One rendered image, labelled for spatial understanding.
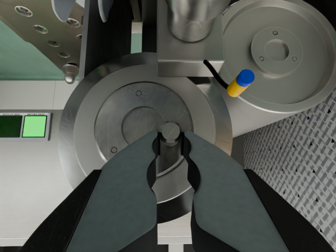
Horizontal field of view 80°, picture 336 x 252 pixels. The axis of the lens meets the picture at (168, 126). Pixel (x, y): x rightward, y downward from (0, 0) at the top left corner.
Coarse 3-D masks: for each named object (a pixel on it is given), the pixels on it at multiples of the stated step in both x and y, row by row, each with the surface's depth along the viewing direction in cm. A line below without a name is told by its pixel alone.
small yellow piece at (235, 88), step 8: (208, 64) 14; (216, 72) 14; (240, 72) 11; (248, 72) 11; (232, 80) 12; (240, 80) 11; (248, 80) 11; (232, 88) 12; (240, 88) 11; (232, 96) 13
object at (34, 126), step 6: (30, 120) 49; (36, 120) 49; (42, 120) 49; (24, 126) 49; (30, 126) 49; (36, 126) 49; (42, 126) 49; (24, 132) 49; (30, 132) 49; (36, 132) 49; (42, 132) 49
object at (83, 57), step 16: (96, 0) 22; (96, 16) 22; (112, 16) 29; (96, 32) 22; (112, 32) 29; (96, 48) 22; (112, 48) 29; (128, 48) 42; (80, 64) 19; (96, 64) 22; (80, 80) 18
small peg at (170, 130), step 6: (168, 120) 12; (162, 126) 12; (168, 126) 12; (174, 126) 12; (180, 126) 12; (162, 132) 12; (168, 132) 12; (174, 132) 12; (180, 132) 12; (162, 138) 12; (168, 138) 12; (174, 138) 12; (168, 144) 13; (174, 144) 14
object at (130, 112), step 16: (112, 96) 16; (128, 96) 16; (144, 96) 16; (160, 96) 16; (176, 96) 16; (112, 112) 15; (128, 112) 15; (144, 112) 16; (160, 112) 15; (176, 112) 15; (96, 128) 15; (112, 128) 15; (128, 128) 15; (144, 128) 15; (192, 128) 15; (96, 144) 15; (112, 144) 15; (128, 144) 15; (160, 144) 15; (176, 144) 15; (160, 160) 15; (176, 160) 15
